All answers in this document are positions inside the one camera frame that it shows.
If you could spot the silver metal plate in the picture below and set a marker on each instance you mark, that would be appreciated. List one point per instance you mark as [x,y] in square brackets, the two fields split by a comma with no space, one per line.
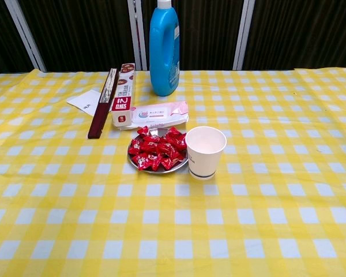
[155,132]

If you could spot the white paper cup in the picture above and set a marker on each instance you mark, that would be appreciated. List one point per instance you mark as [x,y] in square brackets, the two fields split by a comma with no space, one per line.
[204,164]

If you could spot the pink white wet wipes pack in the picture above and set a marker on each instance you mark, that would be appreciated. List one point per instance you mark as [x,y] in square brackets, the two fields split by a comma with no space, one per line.
[158,114]

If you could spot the red white cling film box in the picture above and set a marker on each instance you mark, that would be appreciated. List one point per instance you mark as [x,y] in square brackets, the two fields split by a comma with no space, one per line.
[122,106]

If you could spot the blue detergent bottle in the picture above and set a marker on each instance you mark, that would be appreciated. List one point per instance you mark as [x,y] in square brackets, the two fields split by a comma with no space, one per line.
[161,57]

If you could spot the white paper note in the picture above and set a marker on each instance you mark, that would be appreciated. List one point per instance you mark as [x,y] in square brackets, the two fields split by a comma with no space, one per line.
[83,101]

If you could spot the yellow white checkered tablecloth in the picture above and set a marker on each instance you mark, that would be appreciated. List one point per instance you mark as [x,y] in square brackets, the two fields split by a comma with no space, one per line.
[248,202]

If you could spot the black pleated curtain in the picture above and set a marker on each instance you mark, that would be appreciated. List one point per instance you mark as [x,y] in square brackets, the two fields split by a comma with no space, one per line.
[207,34]
[80,34]
[0,34]
[305,34]

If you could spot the white frame post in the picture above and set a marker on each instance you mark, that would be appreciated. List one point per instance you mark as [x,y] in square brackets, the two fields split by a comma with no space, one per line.
[243,34]
[131,29]
[24,34]

